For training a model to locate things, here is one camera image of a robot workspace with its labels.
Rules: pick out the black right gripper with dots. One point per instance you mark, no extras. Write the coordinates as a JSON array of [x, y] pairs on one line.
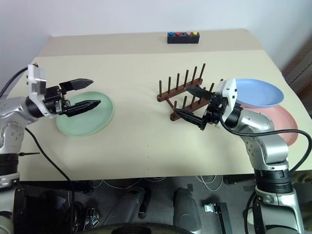
[[214, 112]]

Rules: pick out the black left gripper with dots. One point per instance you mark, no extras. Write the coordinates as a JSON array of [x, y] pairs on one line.
[[53, 101]]

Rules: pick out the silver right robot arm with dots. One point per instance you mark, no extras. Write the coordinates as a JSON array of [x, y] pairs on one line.
[[258, 123]]

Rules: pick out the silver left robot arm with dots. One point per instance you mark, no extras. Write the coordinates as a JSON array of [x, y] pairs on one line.
[[11, 110]]

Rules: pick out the brown wooden dish rack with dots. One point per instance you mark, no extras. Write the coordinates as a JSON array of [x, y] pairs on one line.
[[180, 92]]

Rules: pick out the green plate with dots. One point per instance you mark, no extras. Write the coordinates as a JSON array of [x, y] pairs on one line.
[[97, 120]]

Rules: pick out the black button box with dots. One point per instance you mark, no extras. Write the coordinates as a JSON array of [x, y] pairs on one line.
[[182, 39]]

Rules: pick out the blue plate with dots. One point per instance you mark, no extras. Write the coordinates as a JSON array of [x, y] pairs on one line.
[[260, 93]]

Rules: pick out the cream table cloth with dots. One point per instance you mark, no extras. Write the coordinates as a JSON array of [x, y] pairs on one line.
[[136, 146]]

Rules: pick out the thin black pointed tool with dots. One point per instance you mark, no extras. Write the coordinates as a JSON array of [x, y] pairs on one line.
[[29, 153]]

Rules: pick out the red plate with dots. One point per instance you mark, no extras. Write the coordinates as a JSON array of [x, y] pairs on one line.
[[285, 119]]

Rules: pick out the dark grey rounded shape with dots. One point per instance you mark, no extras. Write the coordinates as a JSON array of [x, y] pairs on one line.
[[186, 209], [131, 209]]

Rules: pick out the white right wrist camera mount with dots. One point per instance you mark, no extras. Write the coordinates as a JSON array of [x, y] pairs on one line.
[[228, 91]]

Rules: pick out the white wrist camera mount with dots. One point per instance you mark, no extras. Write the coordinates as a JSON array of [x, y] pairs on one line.
[[36, 77], [228, 91]]

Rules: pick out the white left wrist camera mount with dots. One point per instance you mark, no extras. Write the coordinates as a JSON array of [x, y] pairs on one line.
[[36, 77]]

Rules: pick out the black bracket with metal latch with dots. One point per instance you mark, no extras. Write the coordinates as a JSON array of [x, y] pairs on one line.
[[218, 210]]

